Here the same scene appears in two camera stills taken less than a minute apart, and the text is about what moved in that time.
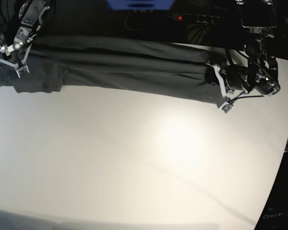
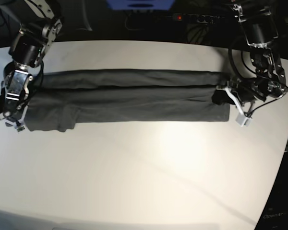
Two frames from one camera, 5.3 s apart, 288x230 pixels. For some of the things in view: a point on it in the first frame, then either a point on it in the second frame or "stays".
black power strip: x=194 y=17 stays
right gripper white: x=15 y=55 to x=11 y=112
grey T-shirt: x=148 y=68 to x=59 y=100
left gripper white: x=233 y=81 to x=247 y=90
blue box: x=140 y=5 stays
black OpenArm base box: x=280 y=212 stays
